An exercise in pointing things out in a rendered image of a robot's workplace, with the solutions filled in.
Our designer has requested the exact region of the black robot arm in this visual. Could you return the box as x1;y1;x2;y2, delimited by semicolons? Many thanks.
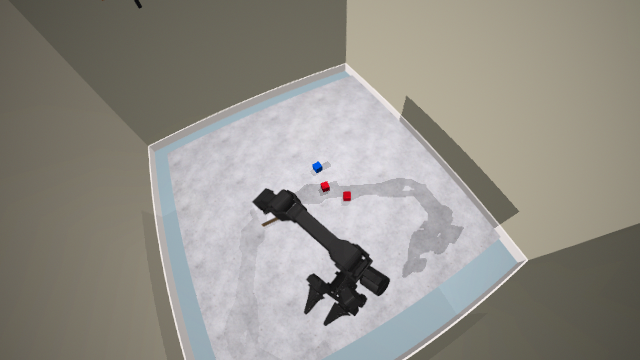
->
253;188;390;310

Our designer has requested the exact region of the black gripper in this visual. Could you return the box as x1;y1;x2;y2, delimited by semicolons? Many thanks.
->
304;270;359;326

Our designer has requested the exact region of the blue cube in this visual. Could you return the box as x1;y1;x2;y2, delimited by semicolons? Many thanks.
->
312;161;323;173

